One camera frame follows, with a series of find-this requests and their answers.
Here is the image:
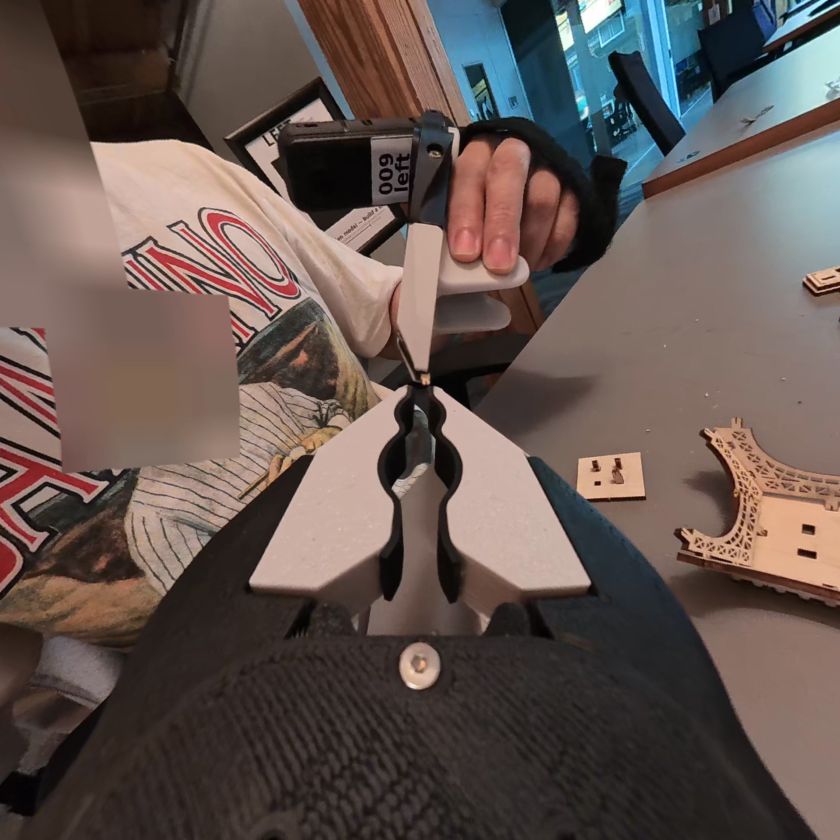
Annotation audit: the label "grey table with wooden edge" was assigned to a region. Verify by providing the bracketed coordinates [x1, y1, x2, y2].
[641, 25, 840, 200]

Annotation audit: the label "small square wooden plate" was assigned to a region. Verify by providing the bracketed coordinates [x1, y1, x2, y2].
[577, 452, 647, 504]

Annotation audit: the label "person's printed white shirt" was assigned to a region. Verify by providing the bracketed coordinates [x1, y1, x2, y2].
[0, 140, 405, 652]

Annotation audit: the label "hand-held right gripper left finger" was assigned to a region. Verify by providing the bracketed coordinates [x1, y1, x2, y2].
[248, 386, 417, 632]

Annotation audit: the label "wooden tower base model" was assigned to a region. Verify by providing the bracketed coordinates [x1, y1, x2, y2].
[675, 417, 840, 609]

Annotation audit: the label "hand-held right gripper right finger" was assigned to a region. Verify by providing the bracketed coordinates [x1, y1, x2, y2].
[420, 386, 593, 623]

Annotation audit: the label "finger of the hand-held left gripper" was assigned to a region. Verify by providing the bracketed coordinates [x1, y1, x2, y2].
[394, 223, 451, 386]

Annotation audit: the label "person's left hand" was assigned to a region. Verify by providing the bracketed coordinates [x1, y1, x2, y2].
[446, 117, 629, 276]

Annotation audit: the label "person's light trousers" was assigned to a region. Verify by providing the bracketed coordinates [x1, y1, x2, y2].
[0, 623, 129, 782]

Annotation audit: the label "black high-back chair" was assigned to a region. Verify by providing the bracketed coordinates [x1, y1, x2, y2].
[606, 49, 688, 157]

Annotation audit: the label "black framed picture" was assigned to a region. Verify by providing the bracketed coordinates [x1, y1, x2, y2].
[223, 77, 409, 258]

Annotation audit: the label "grey desk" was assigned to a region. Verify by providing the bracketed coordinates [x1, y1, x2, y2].
[472, 121, 840, 840]

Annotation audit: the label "wooden pillar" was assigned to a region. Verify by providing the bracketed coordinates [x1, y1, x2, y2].
[295, 0, 547, 337]

